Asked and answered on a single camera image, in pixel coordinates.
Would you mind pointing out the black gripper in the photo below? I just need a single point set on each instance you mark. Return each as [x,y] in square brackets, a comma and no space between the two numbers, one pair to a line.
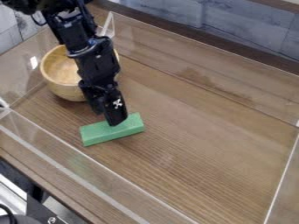
[97,68]

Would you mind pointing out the green rectangular block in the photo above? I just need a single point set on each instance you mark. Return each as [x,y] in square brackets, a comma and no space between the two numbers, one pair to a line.
[99,132]

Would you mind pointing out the wooden bowl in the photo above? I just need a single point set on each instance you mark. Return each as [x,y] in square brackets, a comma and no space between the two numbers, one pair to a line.
[59,71]

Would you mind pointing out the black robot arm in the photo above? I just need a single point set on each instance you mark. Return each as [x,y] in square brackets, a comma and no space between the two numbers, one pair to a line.
[67,16]

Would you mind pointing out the clear acrylic corner bracket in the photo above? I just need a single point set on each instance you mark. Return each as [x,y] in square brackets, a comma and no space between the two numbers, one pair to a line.
[107,29]

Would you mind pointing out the clear acrylic tray wall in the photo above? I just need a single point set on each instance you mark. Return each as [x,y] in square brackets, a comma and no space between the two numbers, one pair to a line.
[81,183]

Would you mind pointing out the black table frame bracket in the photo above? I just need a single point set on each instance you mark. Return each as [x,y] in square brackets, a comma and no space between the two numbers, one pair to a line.
[47,210]

